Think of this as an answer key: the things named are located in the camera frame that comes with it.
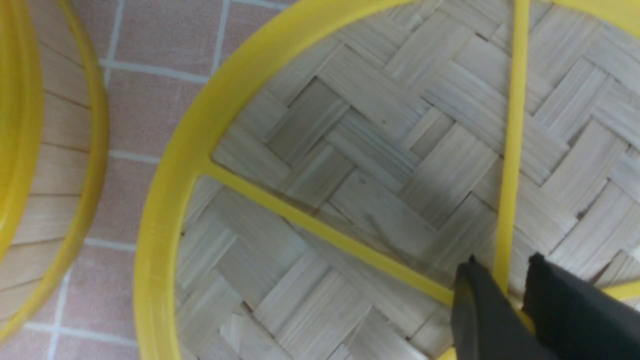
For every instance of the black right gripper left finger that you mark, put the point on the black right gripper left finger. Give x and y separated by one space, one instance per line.
483 323

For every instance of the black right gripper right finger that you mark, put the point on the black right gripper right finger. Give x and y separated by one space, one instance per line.
575 320

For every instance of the yellow woven steamer lid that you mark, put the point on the yellow woven steamer lid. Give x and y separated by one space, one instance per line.
317 197

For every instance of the yellow bamboo steamer basket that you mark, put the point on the yellow bamboo steamer basket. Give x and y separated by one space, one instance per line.
54 150

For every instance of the pink checkered tablecloth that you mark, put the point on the pink checkered tablecloth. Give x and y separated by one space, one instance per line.
156 55

